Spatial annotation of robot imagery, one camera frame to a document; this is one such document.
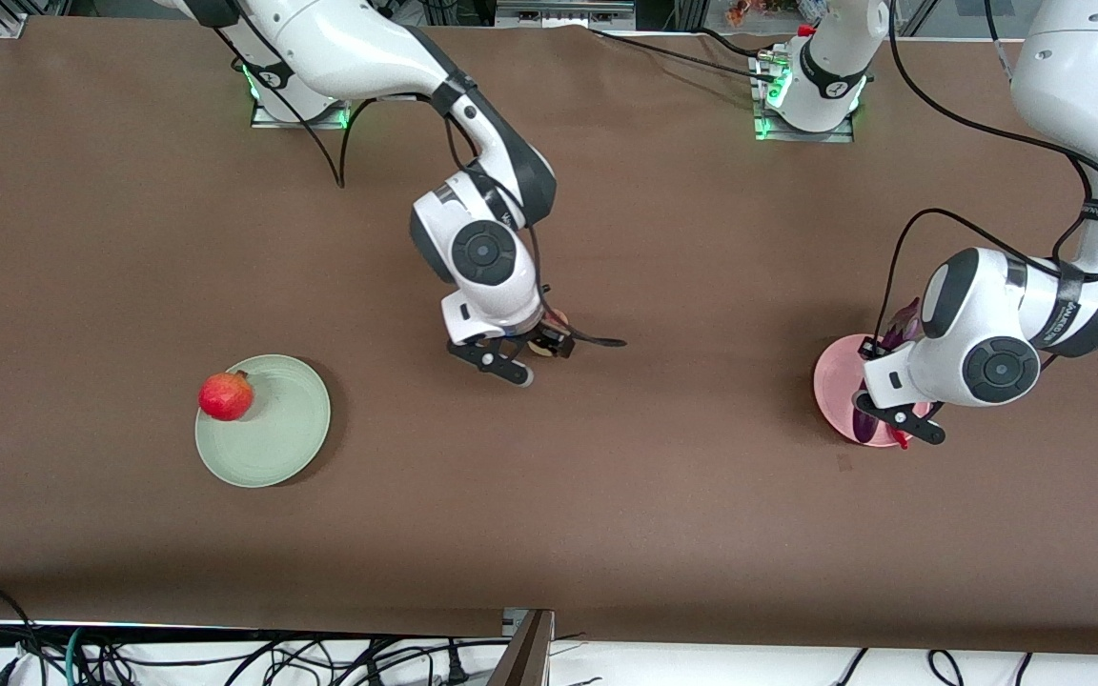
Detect pink plate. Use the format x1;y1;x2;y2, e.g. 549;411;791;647
813;333;931;448

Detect aluminium profile post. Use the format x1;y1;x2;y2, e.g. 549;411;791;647
487;610;556;686

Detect long black tabletop cable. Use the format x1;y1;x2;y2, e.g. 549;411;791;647
589;27;788;85

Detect purple eggplant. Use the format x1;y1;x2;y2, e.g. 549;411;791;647
852;297;924;444

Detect short black tabletop cable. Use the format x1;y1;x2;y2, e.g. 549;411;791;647
692;27;771;60

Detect pale green plate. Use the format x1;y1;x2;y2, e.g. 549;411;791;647
194;354;333;490

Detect red chili pepper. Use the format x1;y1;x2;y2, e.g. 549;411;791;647
887;405;933;451

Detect yellow green peach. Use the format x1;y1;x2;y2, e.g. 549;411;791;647
528;310;569;356

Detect red apple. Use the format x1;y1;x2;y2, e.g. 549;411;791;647
198;370;255;422

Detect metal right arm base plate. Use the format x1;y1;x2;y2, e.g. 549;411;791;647
251;67;352;130

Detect silver box with ports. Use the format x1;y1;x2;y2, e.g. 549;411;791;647
497;0;636;28

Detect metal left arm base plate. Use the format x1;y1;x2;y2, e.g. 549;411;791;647
754;48;855;144

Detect brown table cover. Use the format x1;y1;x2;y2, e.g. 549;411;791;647
0;17;1098;658

